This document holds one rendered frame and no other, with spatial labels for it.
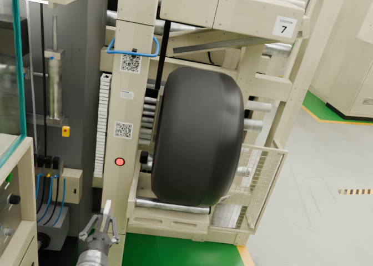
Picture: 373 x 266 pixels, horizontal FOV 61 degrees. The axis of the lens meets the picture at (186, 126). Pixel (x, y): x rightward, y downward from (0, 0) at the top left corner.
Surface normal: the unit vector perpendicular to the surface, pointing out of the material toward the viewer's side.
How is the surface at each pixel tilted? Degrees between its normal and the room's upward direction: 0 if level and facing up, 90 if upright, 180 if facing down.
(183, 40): 90
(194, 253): 0
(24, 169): 90
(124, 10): 90
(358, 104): 90
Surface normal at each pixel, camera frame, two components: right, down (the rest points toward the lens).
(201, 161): 0.07, 0.29
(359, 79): -0.96, -0.05
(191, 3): 0.03, 0.48
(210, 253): 0.18, -0.87
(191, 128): 0.13, -0.10
